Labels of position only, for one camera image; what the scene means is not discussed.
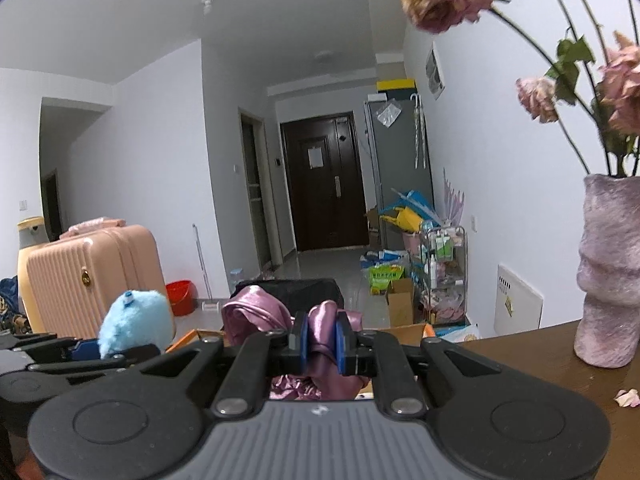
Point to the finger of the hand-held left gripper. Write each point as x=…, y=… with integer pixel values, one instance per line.
x=82, y=351
x=100, y=362

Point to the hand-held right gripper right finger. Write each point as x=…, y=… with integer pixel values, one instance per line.
x=345, y=342

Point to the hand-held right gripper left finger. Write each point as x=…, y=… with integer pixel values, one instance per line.
x=299, y=342

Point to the purple satin scrunchie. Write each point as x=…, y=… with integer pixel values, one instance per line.
x=322, y=350

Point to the red cardboard box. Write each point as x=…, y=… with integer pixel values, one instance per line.
x=400, y=331

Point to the blue plush toy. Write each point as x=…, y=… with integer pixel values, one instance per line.
x=135, y=317

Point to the black floor bag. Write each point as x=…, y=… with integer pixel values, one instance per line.
x=300, y=291

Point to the pink ribbed suitcase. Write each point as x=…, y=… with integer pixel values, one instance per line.
x=95, y=280

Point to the green printed bag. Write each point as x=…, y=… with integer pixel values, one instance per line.
x=386, y=280

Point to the dark patterned cloth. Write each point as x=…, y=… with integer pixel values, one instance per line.
x=9, y=305

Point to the red bucket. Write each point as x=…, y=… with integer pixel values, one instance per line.
x=179, y=297

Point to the white mop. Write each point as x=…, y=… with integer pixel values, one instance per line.
x=205, y=280

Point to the pink bin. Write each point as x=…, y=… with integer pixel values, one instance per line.
x=412, y=245

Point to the yellow thermos bottle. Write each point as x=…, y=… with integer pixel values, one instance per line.
x=31, y=240

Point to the dark brown door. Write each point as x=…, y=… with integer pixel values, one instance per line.
x=325, y=185

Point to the grey refrigerator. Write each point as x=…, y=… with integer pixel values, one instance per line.
x=400, y=170

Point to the yellow and black box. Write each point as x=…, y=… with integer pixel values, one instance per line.
x=396, y=85

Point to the pink textured vase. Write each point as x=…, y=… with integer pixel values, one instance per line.
x=610, y=270

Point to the fallen rose petal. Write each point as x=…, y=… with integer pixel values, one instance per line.
x=627, y=398

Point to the white ceiling sprinkler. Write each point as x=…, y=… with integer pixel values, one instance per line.
x=208, y=4

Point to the bunch of dried pink roses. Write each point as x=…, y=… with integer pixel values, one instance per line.
x=445, y=0

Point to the purple wall decoration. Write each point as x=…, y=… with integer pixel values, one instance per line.
x=453, y=197

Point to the white wall electrical panel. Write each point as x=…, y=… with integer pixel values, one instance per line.
x=435, y=72

